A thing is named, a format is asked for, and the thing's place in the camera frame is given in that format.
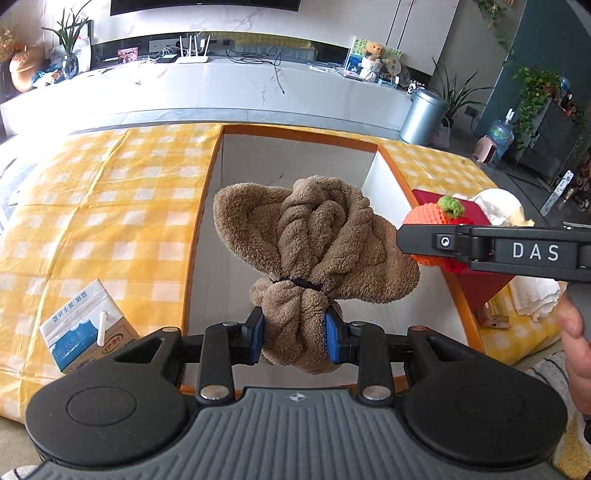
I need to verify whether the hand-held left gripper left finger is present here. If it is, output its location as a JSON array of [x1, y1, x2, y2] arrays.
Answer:
[[113, 307, 266, 407]]

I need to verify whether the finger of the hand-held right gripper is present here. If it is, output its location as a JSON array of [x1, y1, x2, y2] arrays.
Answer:
[[396, 224, 485, 273]]

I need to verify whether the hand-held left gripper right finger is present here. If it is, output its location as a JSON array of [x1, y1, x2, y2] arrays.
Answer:
[[324, 308, 481, 403]]

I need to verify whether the crochet orange toy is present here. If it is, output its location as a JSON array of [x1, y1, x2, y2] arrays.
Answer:
[[401, 195, 467, 271]]

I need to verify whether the brown fleece towel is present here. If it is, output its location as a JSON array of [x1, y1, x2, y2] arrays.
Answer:
[[212, 174, 421, 376]]

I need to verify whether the orange-rimmed white box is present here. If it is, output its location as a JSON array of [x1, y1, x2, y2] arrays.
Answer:
[[182, 124, 483, 402]]

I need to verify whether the person's right hand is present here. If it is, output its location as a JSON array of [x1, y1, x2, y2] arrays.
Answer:
[[556, 295, 591, 415]]

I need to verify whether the pale yellow cloth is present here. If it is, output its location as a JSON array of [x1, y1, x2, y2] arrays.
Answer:
[[507, 217, 563, 322]]

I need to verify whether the white long box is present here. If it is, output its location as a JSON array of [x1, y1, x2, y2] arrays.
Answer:
[[540, 169, 576, 217]]

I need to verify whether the pink small heater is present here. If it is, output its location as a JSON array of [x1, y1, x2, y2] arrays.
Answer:
[[475, 135, 499, 165]]

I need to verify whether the dark cabinet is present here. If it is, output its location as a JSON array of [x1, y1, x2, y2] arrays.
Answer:
[[515, 99, 588, 182]]

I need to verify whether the grey metal trash can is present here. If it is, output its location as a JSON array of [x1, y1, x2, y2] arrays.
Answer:
[[399, 89, 448, 147]]

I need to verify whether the blue water bottle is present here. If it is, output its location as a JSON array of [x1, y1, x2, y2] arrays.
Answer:
[[489, 108, 515, 154]]

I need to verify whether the patterned rug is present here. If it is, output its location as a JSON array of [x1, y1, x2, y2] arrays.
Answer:
[[522, 350, 591, 480]]

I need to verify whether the potted long-leaf plant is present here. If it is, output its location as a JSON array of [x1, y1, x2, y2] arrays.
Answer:
[[431, 58, 495, 149]]

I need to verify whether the trailing vine plant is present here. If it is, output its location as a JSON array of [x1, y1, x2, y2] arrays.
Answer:
[[512, 67, 563, 149]]

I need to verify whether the milk carton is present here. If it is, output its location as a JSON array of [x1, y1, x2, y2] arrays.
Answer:
[[39, 278, 141, 374]]

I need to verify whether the teddy bear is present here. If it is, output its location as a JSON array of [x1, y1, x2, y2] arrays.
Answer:
[[360, 41, 387, 83]]

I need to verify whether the yellow checkered tablecloth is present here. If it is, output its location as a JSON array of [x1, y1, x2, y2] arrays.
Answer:
[[0, 122, 578, 423]]

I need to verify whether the hanging vine plant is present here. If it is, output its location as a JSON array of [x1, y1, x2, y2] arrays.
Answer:
[[475, 0, 514, 52]]

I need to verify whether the white marble tv console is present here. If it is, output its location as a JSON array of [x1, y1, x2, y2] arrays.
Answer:
[[0, 59, 414, 139]]

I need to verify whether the white router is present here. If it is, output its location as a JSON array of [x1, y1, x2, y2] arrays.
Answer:
[[175, 34, 213, 64]]

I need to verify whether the black television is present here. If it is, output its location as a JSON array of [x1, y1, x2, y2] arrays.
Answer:
[[110, 0, 302, 17]]

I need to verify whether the green plant in glass vase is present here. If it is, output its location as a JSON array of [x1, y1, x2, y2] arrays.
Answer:
[[41, 4, 94, 80]]

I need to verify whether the gold acorn jar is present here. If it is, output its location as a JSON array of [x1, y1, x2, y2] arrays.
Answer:
[[9, 46, 41, 92]]

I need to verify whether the dried flower bunch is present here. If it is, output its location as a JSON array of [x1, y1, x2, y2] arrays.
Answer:
[[0, 28, 17, 63]]

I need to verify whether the black cable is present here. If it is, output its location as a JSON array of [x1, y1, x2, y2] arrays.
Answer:
[[225, 47, 286, 96]]

